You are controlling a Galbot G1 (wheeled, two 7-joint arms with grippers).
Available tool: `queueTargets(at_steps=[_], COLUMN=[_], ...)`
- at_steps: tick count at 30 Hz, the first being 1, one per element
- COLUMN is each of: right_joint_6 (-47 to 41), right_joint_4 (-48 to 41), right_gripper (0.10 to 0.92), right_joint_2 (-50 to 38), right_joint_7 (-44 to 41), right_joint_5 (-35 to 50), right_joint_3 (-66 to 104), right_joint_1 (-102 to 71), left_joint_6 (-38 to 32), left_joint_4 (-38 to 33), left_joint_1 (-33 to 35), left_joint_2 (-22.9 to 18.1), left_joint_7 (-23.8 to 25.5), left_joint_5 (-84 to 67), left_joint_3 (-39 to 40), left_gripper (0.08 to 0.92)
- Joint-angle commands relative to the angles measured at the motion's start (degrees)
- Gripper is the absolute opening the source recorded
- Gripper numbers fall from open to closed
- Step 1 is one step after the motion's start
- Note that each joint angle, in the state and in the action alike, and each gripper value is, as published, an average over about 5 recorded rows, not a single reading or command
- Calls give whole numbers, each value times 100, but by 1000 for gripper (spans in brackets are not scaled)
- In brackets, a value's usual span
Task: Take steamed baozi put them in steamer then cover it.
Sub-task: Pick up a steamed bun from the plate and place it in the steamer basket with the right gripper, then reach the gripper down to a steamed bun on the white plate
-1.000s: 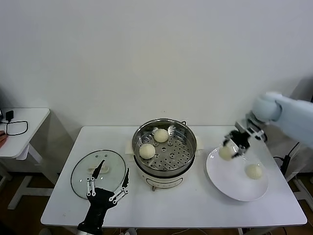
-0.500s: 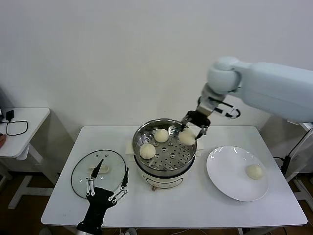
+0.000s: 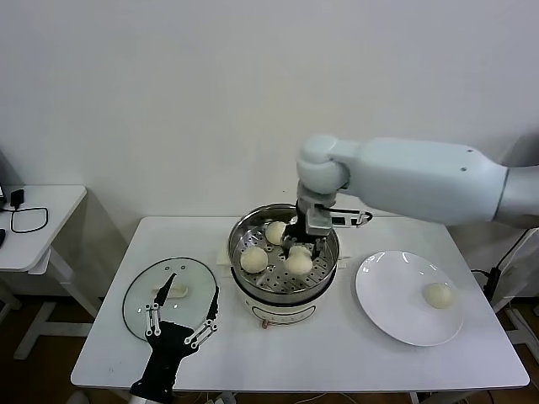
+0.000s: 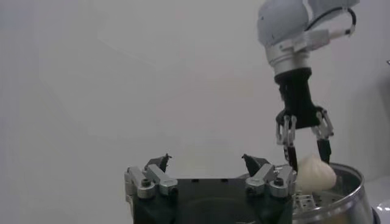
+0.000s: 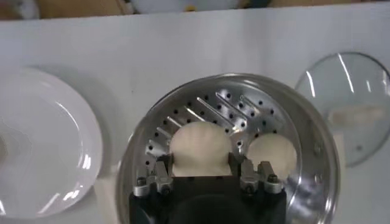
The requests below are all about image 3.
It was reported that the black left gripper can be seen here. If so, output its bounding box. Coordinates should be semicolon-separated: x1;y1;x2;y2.
129;272;221;388

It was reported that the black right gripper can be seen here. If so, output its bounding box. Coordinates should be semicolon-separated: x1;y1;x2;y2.
280;199;326;262

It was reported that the white steamed baozi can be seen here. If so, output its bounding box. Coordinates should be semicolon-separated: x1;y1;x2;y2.
285;246;313;274
264;221;288;245
239;246;269;274
423;282;457;310

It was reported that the round glass lid white handle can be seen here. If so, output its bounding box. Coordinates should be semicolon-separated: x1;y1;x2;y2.
120;257;218;341

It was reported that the stainless steel steamer basket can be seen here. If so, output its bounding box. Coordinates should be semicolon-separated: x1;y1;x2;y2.
227;203;340;304

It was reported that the white electric cooking pot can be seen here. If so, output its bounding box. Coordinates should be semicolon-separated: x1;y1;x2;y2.
214;234;353;332

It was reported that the round white plate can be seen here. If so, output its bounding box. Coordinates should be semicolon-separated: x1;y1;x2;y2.
354;251;464;347

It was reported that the white side table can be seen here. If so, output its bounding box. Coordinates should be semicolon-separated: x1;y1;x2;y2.
0;185;102;363

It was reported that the black looped cable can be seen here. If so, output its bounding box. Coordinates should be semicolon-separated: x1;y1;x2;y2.
0;205;49;236

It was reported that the black cable with plug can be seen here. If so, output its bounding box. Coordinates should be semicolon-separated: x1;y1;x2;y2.
471;229;539;302

